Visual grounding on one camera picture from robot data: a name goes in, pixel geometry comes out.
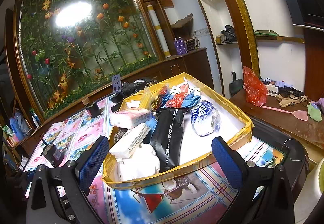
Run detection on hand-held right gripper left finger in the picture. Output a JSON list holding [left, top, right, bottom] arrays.
[[25, 135, 110, 224]]

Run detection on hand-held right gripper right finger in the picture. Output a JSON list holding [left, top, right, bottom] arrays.
[[211, 136, 296, 224]]

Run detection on white foam box yellow tape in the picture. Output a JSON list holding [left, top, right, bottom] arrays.
[[101, 72, 254, 190]]

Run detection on grey metal scourer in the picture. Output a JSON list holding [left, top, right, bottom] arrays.
[[113, 129, 127, 144]]

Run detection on white tissue pack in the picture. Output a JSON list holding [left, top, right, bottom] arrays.
[[109, 123, 152, 159]]

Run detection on white cloth pouch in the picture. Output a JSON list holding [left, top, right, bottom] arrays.
[[118, 143, 161, 182]]

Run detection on blue white patterned bag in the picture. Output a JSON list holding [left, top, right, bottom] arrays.
[[190, 102, 221, 137]]

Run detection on pink tissue pack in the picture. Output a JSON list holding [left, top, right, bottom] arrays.
[[109, 108, 153, 129]]

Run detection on black plastic packet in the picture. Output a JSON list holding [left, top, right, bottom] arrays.
[[149, 109, 186, 167]]

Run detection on blue knit cloth red net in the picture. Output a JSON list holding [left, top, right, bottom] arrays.
[[166, 92, 202, 110]]

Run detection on clear bag yellow sticks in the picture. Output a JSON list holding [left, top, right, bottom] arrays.
[[140, 87, 159, 110]]

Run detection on small black electric motor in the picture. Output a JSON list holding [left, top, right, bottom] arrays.
[[40, 139, 64, 167]]

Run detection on dark bottle wooden cap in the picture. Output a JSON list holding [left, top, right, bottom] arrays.
[[82, 97, 102, 118]]

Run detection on printed tablecloth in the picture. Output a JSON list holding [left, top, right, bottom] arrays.
[[24, 95, 289, 224]]

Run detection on wooden side table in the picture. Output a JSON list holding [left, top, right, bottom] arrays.
[[229, 89, 324, 150]]

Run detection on black dustpan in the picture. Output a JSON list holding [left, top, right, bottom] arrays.
[[229, 71, 245, 99]]

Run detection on red plastic bag on table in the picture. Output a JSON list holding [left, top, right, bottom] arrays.
[[243, 66, 269, 107]]

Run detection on blue plastic container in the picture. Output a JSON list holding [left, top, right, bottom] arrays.
[[10, 110, 29, 139]]

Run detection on white power strip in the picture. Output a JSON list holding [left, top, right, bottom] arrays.
[[263, 80, 282, 97]]

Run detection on pink fly swatter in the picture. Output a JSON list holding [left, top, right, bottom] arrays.
[[260, 105, 309, 122]]

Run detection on beige glue gun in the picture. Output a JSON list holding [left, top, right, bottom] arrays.
[[276, 94, 308, 108]]

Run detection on white round container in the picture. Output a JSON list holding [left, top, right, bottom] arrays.
[[294, 158, 324, 224]]

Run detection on wooden cabinet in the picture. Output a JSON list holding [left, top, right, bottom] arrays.
[[159, 48, 215, 93]]

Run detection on green cloth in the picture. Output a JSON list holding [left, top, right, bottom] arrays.
[[307, 102, 324, 122]]

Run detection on flower mural glass panel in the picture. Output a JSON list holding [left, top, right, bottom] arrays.
[[14, 0, 163, 120]]

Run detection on dark object on shelf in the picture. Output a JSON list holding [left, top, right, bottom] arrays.
[[221, 25, 239, 44]]

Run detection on green flat object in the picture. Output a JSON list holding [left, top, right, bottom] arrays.
[[254, 30, 279, 37]]

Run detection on rolled white poster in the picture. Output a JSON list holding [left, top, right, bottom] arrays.
[[146, 5, 171, 59]]

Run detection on brown wooden tray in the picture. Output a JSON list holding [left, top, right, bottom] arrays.
[[171, 13, 194, 30]]

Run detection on wire basket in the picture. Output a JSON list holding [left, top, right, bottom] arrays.
[[185, 38, 199, 50]]

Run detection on gold trimmed arch frame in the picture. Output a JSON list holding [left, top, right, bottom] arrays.
[[202, 0, 260, 76]]

